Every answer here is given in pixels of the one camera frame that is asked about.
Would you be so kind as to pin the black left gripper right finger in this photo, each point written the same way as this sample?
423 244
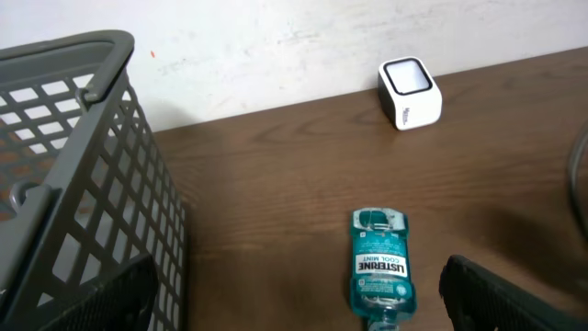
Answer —
477 299

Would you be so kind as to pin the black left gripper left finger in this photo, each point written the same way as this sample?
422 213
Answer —
121 299

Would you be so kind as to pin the blue Listerine mouthwash bottle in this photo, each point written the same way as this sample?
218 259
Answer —
381 287

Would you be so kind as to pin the white barcode scanner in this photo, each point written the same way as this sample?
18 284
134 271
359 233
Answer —
408 94

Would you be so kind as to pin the grey plastic shopping basket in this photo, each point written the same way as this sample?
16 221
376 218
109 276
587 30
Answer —
84 187

